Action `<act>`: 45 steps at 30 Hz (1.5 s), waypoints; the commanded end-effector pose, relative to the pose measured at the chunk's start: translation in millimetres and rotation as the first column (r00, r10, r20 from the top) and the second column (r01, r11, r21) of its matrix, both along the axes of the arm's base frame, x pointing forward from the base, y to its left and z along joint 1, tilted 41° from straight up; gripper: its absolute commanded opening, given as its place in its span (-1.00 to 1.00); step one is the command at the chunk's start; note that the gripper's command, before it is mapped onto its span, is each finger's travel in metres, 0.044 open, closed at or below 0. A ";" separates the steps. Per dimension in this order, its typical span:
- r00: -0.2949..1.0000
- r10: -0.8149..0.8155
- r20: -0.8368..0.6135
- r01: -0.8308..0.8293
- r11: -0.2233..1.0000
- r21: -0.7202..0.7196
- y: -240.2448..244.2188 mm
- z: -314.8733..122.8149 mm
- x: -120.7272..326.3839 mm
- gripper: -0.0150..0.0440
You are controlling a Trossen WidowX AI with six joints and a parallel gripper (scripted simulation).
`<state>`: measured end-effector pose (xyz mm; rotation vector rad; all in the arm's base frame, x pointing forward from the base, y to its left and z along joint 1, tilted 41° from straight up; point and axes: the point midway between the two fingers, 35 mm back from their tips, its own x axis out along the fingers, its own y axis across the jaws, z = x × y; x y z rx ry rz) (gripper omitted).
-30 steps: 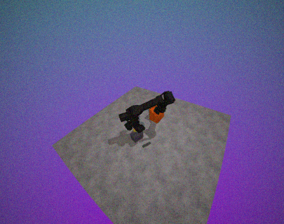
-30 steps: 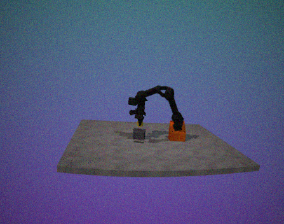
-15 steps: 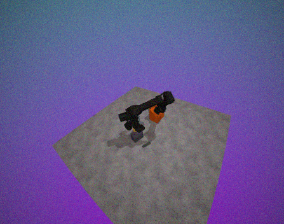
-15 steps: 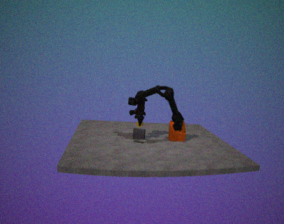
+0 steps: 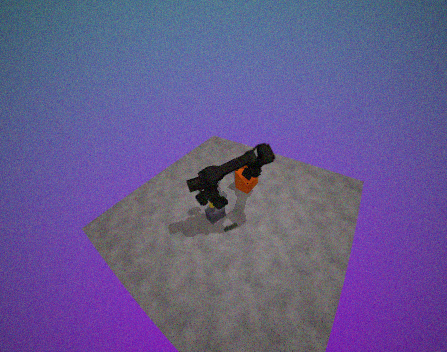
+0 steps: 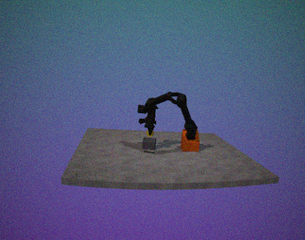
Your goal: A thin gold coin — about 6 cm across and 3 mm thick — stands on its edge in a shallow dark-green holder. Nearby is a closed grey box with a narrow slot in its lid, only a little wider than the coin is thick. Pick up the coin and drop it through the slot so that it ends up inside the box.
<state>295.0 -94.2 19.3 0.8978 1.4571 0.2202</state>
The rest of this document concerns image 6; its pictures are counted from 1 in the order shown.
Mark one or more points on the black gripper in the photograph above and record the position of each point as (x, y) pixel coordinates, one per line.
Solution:
(150, 123)

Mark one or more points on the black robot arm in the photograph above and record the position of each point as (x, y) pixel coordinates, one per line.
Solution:
(150, 108)

